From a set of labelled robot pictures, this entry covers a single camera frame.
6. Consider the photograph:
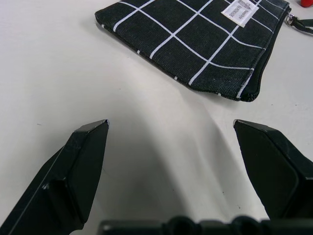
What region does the black grid-pattern fabric pouch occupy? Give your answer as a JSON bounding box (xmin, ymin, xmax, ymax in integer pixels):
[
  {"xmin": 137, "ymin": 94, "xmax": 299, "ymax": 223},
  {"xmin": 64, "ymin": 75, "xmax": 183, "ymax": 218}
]
[{"xmin": 94, "ymin": 0, "xmax": 293, "ymax": 102}]

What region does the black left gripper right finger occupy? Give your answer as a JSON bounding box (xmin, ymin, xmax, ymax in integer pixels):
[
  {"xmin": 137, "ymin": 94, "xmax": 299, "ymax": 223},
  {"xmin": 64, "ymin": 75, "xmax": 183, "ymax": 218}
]
[{"xmin": 233, "ymin": 119, "xmax": 313, "ymax": 219}]

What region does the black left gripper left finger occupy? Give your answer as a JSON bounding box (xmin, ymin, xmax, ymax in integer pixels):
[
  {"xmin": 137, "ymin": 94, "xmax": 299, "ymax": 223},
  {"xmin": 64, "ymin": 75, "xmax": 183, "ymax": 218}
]
[{"xmin": 0, "ymin": 119, "xmax": 109, "ymax": 235}]

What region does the black bag strap with metal clasp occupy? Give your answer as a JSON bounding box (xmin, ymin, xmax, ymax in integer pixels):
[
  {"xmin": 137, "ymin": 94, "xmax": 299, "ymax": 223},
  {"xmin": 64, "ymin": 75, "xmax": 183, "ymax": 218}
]
[{"xmin": 286, "ymin": 13, "xmax": 313, "ymax": 38}]

